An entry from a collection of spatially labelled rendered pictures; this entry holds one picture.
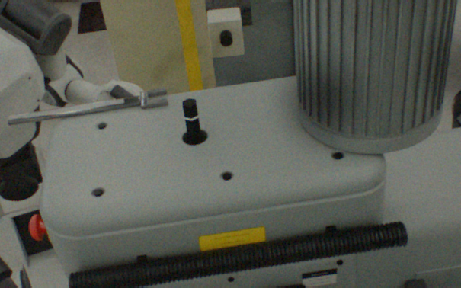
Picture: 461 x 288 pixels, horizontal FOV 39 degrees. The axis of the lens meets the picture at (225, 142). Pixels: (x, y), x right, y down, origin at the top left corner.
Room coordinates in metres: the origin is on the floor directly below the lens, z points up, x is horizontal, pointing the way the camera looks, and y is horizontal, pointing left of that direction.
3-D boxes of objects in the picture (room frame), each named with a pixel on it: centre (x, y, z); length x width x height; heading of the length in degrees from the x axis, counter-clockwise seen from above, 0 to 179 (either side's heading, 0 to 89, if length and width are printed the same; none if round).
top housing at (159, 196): (0.72, 0.03, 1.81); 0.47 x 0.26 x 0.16; 92
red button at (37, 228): (0.71, 0.30, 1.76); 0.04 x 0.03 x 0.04; 2
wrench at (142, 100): (0.82, 0.20, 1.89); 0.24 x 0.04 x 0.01; 93
